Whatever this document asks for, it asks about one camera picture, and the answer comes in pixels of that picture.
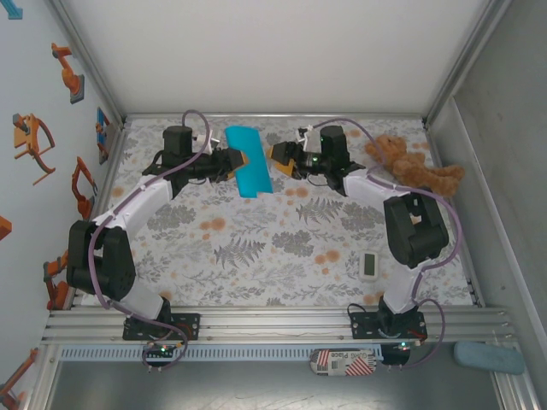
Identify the white digital timer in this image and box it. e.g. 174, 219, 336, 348
357, 251, 380, 283

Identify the brown teddy bear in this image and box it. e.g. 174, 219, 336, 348
363, 134, 466, 197

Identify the white slotted cable duct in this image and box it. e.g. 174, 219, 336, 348
59, 345, 385, 360

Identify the orange curved machine sticker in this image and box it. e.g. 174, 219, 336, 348
11, 113, 56, 185

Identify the thin black wire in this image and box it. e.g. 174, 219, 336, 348
348, 296, 384, 319

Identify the floral print table mat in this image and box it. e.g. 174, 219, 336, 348
80, 115, 475, 308

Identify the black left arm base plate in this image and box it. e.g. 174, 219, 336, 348
122, 313, 202, 342

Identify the aluminium frame post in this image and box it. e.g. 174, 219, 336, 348
421, 0, 514, 129
46, 0, 129, 127

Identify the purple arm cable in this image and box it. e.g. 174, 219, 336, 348
87, 109, 215, 372
307, 118, 465, 371

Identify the blue and orange sticker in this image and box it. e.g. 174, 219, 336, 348
96, 106, 119, 166

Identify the blue sponge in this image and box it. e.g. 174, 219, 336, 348
453, 340, 526, 376

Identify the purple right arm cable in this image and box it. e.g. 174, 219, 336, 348
307, 118, 465, 371

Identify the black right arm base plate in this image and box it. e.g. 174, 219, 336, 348
350, 311, 427, 342

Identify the newspaper print pencil case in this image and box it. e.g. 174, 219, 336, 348
309, 348, 379, 378

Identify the wide aluminium frame rail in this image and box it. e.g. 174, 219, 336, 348
40, 305, 521, 345

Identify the blue paper sheet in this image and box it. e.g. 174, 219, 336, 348
224, 126, 274, 199

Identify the small LED circuit board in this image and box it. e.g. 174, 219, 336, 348
144, 341, 180, 358
391, 339, 422, 354

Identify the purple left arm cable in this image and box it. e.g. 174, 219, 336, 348
87, 109, 215, 372

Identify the thin aluminium crossbar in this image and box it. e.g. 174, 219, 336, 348
126, 112, 426, 121

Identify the aluminium side rail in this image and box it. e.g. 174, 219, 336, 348
68, 121, 132, 308
424, 121, 486, 308

